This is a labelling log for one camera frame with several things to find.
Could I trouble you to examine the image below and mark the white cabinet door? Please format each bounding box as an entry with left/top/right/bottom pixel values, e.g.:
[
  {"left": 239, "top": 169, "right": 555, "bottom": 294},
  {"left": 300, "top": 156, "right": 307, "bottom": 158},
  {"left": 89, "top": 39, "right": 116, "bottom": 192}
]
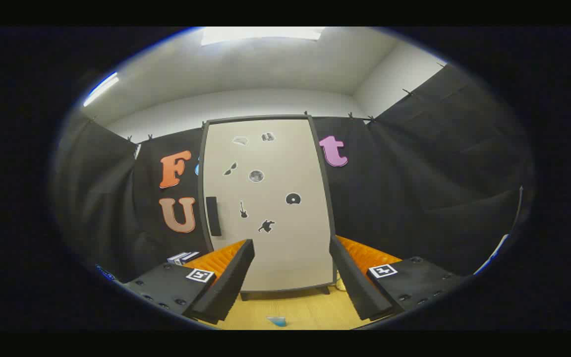
[{"left": 202, "top": 118, "right": 336, "bottom": 292}]

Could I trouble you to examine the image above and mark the grey cabinet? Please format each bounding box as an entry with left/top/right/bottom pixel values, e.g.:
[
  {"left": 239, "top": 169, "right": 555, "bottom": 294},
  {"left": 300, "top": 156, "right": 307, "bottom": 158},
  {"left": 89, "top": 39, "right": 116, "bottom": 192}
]
[{"left": 198, "top": 114, "right": 338, "bottom": 301}]

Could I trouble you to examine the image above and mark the ceiling light panel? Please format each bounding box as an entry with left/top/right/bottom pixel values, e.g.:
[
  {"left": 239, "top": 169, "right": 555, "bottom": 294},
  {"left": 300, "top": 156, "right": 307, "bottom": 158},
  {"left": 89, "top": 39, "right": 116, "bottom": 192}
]
[{"left": 200, "top": 27, "right": 326, "bottom": 46}]

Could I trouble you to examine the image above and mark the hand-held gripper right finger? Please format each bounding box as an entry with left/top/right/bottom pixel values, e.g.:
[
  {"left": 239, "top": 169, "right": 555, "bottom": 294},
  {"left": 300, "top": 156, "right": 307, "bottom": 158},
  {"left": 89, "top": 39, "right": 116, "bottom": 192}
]
[{"left": 329, "top": 235, "right": 467, "bottom": 322}]

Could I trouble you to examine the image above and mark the black door handle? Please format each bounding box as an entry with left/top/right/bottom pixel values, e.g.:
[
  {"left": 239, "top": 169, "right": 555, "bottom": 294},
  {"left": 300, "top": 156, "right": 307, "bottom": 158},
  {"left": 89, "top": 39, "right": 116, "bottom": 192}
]
[{"left": 205, "top": 196, "right": 223, "bottom": 237}]

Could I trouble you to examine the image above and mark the black backdrop cloth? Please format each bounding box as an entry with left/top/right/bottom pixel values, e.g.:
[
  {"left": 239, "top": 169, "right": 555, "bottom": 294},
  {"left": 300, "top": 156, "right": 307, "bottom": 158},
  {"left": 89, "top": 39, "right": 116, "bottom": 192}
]
[{"left": 53, "top": 64, "right": 534, "bottom": 283}]

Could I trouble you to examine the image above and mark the ceiling strip light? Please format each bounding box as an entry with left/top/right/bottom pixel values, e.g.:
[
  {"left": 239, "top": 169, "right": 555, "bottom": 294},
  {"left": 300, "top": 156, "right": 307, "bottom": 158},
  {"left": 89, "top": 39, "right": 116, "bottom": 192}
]
[{"left": 83, "top": 72, "right": 119, "bottom": 107}]

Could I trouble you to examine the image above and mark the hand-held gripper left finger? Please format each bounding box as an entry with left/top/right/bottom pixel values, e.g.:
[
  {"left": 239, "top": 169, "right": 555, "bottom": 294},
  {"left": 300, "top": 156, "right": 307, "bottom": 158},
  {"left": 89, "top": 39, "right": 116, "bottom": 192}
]
[{"left": 116, "top": 238, "right": 256, "bottom": 325}]

